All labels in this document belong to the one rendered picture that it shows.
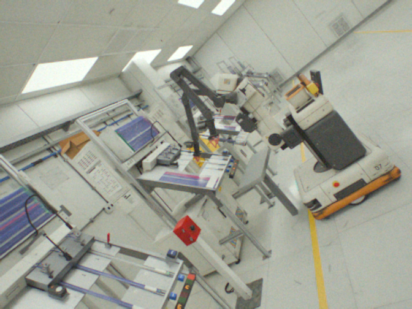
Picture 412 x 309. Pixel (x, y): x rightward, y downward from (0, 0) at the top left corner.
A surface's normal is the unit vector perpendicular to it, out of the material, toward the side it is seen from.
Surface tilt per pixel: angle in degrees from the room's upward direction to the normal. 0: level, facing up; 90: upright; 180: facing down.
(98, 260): 47
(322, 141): 90
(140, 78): 90
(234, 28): 90
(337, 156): 90
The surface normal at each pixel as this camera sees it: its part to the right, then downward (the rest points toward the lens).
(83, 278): 0.07, -0.90
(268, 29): -0.27, 0.40
